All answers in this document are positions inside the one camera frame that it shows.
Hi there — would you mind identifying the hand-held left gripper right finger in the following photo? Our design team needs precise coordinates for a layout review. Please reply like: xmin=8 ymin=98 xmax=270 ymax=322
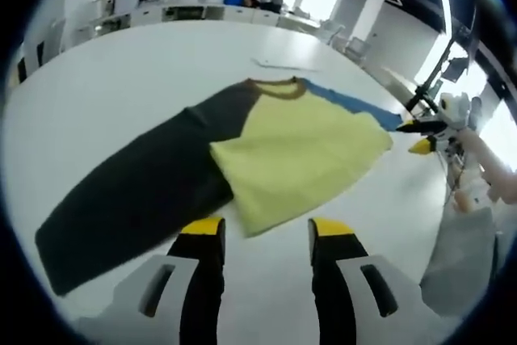
xmin=307 ymin=217 xmax=430 ymax=345

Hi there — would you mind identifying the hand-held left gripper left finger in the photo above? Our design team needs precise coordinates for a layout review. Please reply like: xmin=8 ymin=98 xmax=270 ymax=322
xmin=112 ymin=217 xmax=227 ymax=345

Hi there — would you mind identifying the white cabinet row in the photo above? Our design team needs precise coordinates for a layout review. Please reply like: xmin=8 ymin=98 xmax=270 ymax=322
xmin=96 ymin=1 xmax=284 ymax=37

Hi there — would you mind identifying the black light stand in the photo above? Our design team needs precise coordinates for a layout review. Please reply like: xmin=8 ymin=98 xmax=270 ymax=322
xmin=403 ymin=5 xmax=478 ymax=116

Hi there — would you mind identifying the yellow raglan garment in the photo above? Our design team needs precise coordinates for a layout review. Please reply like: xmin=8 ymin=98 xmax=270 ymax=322
xmin=34 ymin=75 xmax=405 ymax=297

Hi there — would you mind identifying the white table cable cover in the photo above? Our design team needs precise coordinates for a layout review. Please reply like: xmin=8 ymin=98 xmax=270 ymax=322
xmin=250 ymin=57 xmax=320 ymax=74

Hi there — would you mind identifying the white office chair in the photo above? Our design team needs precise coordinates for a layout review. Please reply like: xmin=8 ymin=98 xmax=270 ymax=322
xmin=345 ymin=36 xmax=371 ymax=65
xmin=321 ymin=21 xmax=344 ymax=45

